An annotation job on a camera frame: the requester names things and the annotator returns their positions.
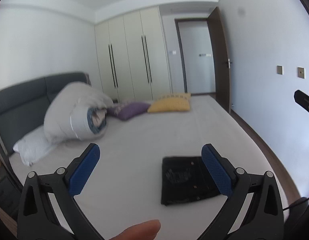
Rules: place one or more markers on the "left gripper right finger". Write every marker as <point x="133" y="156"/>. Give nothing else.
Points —
<point x="253" y="209"/>

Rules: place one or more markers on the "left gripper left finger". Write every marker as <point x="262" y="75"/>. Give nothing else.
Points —
<point x="36" y="216"/>

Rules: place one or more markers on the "black jeans pants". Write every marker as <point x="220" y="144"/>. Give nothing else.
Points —
<point x="186" y="180"/>

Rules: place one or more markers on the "person left hand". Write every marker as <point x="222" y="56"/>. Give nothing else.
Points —
<point x="143" y="231"/>

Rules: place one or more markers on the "white pillow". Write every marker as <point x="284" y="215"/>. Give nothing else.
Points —
<point x="34" y="146"/>

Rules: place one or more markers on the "white bed mattress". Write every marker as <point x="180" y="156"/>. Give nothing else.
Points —
<point x="125" y="186"/>

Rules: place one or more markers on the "rolled grey duvet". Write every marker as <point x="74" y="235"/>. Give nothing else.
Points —
<point x="78" y="112"/>

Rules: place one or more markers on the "dark grey headboard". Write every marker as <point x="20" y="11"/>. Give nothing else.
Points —
<point x="23" y="106"/>

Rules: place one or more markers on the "brown wooden door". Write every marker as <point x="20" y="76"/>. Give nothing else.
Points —
<point x="221" y="58"/>

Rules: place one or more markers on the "purple cushion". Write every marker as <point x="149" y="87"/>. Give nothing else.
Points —
<point x="127" y="110"/>

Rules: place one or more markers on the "yellow cushion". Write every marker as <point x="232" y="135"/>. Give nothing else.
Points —
<point x="176" y="102"/>

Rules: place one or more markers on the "cream wardrobe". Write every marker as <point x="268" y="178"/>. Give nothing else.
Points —
<point x="132" y="58"/>

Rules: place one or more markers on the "wall switch plate near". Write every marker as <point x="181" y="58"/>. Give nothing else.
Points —
<point x="301" y="72"/>

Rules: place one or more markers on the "wall switch plate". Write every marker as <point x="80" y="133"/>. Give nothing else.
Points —
<point x="279" y="69"/>
<point x="301" y="72"/>

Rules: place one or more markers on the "wall switch plate far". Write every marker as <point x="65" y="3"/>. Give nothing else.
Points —
<point x="279" y="69"/>

